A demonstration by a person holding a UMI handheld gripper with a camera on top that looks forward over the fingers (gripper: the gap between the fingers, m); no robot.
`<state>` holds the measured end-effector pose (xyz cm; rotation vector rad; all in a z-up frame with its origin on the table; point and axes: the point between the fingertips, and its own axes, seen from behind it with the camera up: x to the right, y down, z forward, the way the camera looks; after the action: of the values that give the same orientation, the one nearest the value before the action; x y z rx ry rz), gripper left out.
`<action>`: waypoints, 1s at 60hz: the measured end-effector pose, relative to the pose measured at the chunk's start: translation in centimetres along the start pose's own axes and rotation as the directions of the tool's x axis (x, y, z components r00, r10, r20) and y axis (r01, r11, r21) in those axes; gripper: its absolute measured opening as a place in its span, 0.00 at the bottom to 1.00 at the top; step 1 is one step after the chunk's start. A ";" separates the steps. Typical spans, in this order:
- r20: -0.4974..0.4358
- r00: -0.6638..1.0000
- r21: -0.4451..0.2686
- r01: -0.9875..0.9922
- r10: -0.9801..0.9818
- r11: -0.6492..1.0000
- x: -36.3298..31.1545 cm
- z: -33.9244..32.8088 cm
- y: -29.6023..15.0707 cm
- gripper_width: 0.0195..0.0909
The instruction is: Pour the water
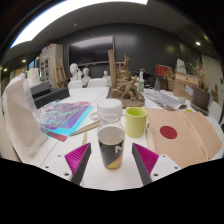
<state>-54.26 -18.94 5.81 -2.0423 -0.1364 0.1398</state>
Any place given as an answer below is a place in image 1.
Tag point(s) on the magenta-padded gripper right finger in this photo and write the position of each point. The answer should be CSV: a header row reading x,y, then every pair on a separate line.
x,y
146,159

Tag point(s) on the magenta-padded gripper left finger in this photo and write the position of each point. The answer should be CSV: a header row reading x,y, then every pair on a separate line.
x,y
76,158

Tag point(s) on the white-capped dark drink bottle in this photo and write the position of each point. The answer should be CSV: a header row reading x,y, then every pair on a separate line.
x,y
111,146

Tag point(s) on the flat wooden stick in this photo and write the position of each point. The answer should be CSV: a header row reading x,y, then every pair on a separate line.
x,y
86,127

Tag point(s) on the flat round red coaster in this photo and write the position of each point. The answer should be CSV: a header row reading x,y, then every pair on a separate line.
x,y
168,132

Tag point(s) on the yellow-green mug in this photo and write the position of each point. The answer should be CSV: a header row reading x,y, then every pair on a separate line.
x,y
135,123

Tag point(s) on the colourful purple-teal painting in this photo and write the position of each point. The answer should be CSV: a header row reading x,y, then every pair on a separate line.
x,y
65,118

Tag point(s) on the grey printed newspaper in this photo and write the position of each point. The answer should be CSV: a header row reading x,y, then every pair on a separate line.
x,y
163,98

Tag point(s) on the yellow tape piece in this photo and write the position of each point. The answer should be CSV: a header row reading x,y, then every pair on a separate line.
x,y
189,110

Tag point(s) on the black box stack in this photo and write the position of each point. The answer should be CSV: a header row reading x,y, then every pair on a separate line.
x,y
50,93

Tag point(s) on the white chair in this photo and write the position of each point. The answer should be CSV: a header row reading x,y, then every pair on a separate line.
x,y
96,82
215,111
75,84

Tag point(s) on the white green-labelled spray bottle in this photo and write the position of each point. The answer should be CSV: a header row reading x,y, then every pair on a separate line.
x,y
141,85

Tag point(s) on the grey glass pitcher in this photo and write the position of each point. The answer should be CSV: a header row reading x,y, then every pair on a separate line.
x,y
157,85

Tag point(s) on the brown sculpture on wooden base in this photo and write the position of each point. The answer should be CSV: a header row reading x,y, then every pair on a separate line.
x,y
125,86

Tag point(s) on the dry plant in grey pot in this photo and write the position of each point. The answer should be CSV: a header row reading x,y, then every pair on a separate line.
x,y
201,100

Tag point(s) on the white plaster bust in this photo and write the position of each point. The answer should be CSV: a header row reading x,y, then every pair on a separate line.
x,y
74,71
86,76
106,78

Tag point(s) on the brown cardboard box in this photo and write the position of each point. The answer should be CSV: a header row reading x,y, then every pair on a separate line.
x,y
185,85

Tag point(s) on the wooden easel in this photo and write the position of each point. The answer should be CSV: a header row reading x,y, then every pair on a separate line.
x,y
60,75

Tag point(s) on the red box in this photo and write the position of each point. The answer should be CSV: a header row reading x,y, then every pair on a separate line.
x,y
163,71

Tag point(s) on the white cabinet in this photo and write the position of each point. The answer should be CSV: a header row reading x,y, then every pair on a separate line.
x,y
50,61

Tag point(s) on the white ceiling light panel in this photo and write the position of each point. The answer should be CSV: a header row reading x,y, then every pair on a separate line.
x,y
66,13

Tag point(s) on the large black wall screen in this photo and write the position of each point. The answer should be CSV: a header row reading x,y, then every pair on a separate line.
x,y
90,50

